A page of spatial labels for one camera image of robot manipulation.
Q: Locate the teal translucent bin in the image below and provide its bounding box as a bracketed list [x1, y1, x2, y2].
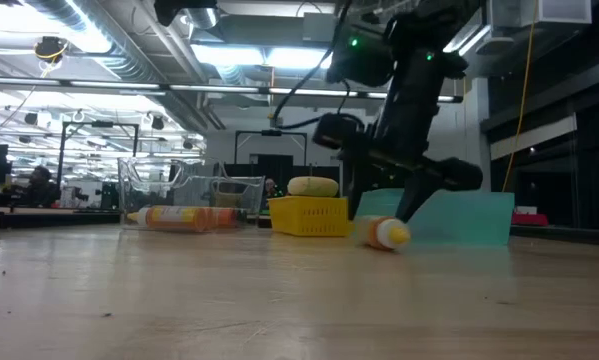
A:
[353, 188, 516, 247]

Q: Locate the yellow plastic basket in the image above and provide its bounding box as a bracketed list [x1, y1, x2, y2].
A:
[267, 195, 354, 238]

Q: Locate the black cable reel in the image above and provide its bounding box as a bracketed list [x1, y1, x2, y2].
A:
[32, 35, 70, 64]

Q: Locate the orange glue bottle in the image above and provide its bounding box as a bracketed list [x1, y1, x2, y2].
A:
[127, 205, 214, 233]
[209, 207, 241, 230]
[353, 214, 412, 252]

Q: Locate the white ceiling unit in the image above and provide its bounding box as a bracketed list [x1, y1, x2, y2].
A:
[488, 0, 593, 29]

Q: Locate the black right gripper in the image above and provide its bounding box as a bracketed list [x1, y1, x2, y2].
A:
[338, 79, 484, 224]

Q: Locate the clear plastic bin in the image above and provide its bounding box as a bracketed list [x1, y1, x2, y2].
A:
[117, 156, 266, 232]

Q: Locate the long ceiling light rail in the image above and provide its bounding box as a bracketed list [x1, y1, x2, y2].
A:
[0, 74, 463, 104]

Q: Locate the red box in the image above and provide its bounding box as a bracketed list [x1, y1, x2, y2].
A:
[510, 212, 550, 228]

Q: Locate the black overhead camera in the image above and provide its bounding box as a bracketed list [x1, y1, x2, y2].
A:
[153, 0, 219, 27]

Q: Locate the yellow cable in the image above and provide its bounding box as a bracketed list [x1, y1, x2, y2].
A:
[501, 0, 539, 194]

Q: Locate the black workstation frame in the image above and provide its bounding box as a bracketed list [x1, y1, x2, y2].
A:
[56, 119, 140, 189]
[233, 128, 309, 166]

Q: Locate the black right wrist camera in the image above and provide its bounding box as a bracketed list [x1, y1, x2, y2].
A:
[312, 112, 366, 151]

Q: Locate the silver ceiling duct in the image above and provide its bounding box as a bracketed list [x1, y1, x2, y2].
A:
[28, 0, 210, 131]

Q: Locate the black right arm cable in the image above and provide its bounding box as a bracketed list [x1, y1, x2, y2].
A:
[270, 0, 353, 132]

